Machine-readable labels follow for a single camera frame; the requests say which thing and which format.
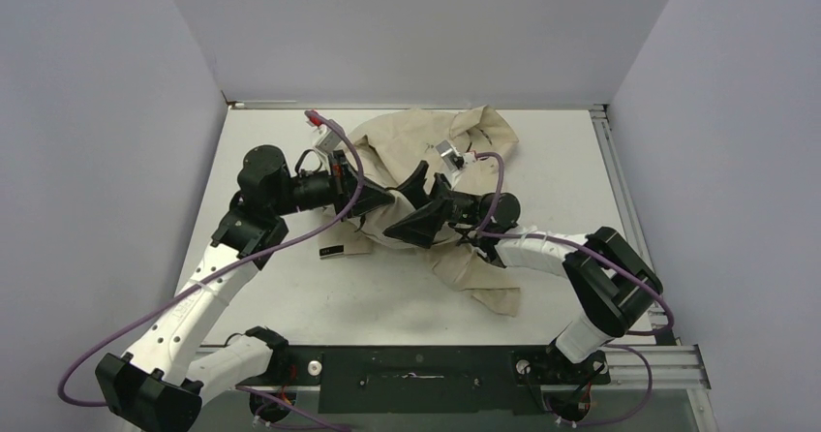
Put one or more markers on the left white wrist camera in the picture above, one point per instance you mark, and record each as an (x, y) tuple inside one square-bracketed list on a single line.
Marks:
[(325, 141)]

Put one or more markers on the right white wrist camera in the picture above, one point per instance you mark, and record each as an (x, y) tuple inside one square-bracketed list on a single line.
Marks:
[(452, 158)]

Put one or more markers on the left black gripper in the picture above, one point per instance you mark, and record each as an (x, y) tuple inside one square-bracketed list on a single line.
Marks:
[(344, 181)]

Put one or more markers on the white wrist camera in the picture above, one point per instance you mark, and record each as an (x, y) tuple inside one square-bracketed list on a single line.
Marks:
[(325, 141), (452, 158)]

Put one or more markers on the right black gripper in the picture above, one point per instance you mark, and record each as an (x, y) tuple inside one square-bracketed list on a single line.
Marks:
[(421, 228)]

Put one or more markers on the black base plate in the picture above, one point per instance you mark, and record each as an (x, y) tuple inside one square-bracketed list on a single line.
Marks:
[(431, 379)]

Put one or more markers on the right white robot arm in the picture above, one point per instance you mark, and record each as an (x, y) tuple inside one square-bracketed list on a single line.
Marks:
[(613, 284)]

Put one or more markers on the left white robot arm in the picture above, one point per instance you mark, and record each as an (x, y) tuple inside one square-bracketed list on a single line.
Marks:
[(159, 383)]

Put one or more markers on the aluminium frame rail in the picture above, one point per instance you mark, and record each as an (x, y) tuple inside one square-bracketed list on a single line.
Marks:
[(673, 366)]

